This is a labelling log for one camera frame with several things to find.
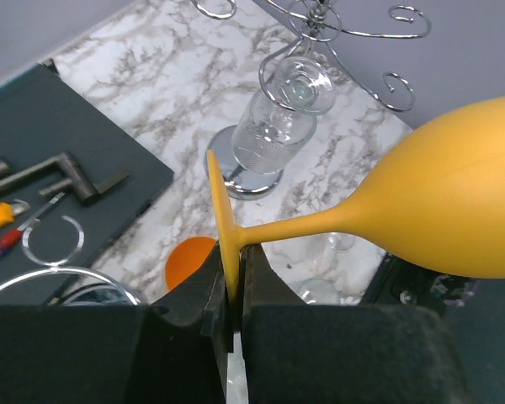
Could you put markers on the lying clear wine glass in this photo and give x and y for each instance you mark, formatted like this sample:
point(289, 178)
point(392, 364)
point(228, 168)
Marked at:
point(320, 288)

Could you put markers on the tall chrome glass rack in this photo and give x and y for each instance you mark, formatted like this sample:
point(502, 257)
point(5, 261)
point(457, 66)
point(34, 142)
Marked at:
point(311, 28)

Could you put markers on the dark grey tray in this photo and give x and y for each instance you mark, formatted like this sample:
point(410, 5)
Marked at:
point(40, 117)

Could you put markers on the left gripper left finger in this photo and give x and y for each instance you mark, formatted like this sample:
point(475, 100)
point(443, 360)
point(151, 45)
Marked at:
point(171, 351)

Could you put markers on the ribbed clear wine glass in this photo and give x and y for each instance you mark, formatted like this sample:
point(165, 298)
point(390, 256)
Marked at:
point(275, 127)

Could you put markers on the red blue screwdriver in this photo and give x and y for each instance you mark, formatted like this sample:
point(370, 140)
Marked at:
point(8, 241)

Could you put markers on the orange plastic goblet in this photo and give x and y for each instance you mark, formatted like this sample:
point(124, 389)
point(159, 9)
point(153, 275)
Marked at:
point(186, 258)

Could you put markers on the small chrome ring rack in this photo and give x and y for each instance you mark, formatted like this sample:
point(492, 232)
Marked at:
point(59, 267)

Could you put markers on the yellow plastic goblet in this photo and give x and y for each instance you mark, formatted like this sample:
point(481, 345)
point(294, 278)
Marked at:
point(436, 199)

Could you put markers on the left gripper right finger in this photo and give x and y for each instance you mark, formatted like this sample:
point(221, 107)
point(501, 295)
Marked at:
point(300, 353)

